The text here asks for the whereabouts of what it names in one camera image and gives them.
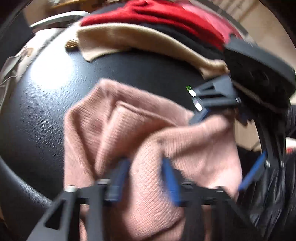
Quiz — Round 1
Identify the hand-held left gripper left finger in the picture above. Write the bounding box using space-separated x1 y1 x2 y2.
26 159 132 241

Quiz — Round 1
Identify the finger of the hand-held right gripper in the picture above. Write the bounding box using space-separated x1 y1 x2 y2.
188 75 242 125
238 115 287 192

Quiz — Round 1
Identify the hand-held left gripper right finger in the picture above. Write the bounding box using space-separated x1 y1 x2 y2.
162 158 266 241

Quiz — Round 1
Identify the pink knit sweater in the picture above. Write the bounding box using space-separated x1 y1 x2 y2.
63 78 243 241

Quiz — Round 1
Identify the black puffer jacket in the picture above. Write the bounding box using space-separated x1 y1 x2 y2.
236 102 296 241

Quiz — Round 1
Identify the black garment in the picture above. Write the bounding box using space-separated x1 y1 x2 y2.
139 23 226 61

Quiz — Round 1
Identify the pink shiny jacket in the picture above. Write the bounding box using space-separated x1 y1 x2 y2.
180 0 246 42

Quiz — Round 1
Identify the beige garment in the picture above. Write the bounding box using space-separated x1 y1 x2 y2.
65 25 230 79

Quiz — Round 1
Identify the red garment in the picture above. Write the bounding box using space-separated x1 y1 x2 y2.
80 0 230 50

